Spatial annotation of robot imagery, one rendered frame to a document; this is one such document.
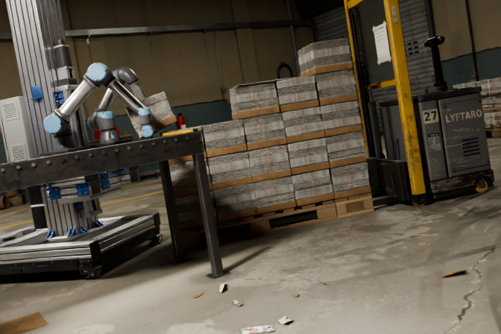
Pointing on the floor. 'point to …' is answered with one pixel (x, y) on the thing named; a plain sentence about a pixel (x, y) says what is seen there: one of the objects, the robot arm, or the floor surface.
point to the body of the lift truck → (445, 139)
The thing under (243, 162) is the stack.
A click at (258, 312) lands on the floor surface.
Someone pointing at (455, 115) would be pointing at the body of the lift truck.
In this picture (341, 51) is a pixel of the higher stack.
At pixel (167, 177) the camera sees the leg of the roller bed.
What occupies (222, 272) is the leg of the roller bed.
